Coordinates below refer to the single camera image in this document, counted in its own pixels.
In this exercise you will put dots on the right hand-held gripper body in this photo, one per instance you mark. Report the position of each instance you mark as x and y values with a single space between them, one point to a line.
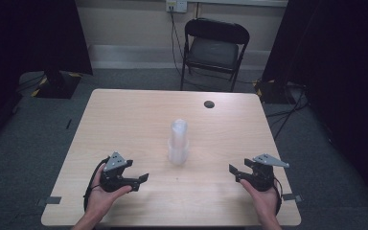
262 175

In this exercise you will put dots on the black folding chair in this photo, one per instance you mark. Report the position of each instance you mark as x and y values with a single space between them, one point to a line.
214 51

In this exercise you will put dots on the stack of clear plastic cups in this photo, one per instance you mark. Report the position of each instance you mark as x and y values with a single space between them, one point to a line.
178 143

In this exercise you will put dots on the black stand base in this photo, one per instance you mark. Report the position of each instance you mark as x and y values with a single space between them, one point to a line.
56 84
276 91

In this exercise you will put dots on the white wall socket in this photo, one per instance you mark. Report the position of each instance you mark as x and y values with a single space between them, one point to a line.
176 5

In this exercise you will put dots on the grey tape strip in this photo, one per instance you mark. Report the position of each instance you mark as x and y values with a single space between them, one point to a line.
51 200
292 197

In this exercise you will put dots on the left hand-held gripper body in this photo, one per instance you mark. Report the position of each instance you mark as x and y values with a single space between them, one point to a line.
115 179

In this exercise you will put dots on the person's right hand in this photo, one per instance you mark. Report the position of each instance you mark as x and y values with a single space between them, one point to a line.
265 202

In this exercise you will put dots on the person's left hand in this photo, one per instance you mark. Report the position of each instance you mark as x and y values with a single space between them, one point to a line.
99 201

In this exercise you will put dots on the dark curtain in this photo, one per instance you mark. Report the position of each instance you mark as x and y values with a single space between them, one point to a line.
28 35
341 64

